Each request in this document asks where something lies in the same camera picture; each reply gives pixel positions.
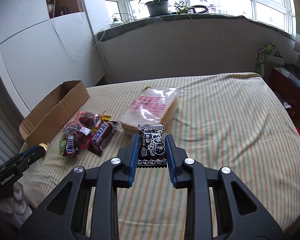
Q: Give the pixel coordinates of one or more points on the white cabinet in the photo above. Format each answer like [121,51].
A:
[44,43]

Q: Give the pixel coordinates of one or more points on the small Snickers bar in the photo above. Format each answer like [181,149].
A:
[68,146]

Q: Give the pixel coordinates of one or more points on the gold round candy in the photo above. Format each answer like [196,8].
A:
[43,149]

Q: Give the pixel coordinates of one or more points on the brown cardboard box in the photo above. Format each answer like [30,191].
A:
[50,115]

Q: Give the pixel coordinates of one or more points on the red clear snack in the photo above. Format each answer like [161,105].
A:
[82,127]

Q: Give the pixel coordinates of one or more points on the black snack packet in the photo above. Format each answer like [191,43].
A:
[152,151]

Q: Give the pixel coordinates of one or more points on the sliced bread loaf bag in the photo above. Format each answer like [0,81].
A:
[154,105]

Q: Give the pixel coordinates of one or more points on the large Snickers bar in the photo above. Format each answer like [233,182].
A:
[102,137]

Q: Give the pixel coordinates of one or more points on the small trailing plant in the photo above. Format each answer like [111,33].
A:
[188,10]

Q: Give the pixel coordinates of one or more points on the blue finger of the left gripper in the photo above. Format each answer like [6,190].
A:
[36,152]

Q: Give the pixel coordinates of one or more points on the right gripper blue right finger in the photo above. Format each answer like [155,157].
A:
[175,158]

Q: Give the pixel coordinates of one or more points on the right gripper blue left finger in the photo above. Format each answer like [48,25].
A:
[129,158]

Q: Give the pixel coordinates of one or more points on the green carton box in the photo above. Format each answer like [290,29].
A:
[267,58]

